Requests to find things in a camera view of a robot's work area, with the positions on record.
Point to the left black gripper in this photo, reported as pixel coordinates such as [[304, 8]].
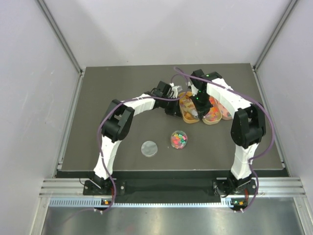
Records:
[[174, 110]]

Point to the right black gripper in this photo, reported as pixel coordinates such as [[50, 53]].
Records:
[[202, 110]]

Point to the silver metal scoop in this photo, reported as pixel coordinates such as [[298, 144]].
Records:
[[194, 114]]

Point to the orange tray yellow gummies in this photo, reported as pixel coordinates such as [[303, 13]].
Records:
[[186, 105]]

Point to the pink tray colourful candies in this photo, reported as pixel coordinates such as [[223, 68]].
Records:
[[224, 112]]

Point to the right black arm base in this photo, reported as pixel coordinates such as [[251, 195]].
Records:
[[232, 186]]

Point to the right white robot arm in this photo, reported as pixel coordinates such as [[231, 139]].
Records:
[[248, 120]]

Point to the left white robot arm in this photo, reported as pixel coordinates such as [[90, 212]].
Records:
[[119, 116]]

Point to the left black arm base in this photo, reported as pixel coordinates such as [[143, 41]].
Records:
[[92, 189]]

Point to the clear round jar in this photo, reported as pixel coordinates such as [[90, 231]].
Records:
[[178, 139]]

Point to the clear round lid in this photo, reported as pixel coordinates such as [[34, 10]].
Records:
[[149, 149]]

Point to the black base crossbar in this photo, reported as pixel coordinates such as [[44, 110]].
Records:
[[129, 186]]

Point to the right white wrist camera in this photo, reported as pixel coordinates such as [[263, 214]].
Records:
[[192, 88]]

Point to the aluminium front rail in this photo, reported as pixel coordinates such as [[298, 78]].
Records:
[[268, 187]]

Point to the right aluminium frame post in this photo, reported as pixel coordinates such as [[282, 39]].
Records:
[[278, 28]]

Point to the aluminium frame post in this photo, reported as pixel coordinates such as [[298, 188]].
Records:
[[59, 35], [278, 28]]

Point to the left aluminium frame post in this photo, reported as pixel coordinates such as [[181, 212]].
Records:
[[59, 35]]

